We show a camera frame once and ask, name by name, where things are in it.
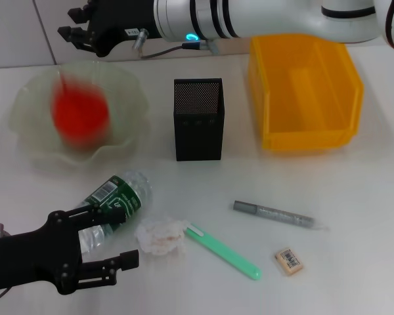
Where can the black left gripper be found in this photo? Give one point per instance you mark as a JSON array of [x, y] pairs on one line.
[[26, 259]]

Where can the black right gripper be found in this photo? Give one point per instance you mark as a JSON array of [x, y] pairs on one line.
[[121, 19]]

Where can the white paper ball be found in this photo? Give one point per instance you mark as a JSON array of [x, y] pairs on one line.
[[157, 236]]

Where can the clear bottle with green label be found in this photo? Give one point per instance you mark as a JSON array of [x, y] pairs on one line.
[[128, 192]]

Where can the red-orange fruit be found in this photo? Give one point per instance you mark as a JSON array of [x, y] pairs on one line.
[[80, 111]]

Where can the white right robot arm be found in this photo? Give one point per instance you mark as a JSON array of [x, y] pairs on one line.
[[282, 16]]

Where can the translucent green glass fruit plate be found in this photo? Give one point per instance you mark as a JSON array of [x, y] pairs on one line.
[[128, 98]]

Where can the black mesh pen holder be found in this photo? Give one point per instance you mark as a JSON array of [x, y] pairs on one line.
[[197, 138]]

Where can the grey marker pen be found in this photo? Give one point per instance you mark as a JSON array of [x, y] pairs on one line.
[[266, 211]]

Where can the beige eraser with barcode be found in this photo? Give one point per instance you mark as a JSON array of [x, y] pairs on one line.
[[289, 262]]

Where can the yellow plastic bin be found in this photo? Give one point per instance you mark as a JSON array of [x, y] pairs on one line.
[[315, 98]]

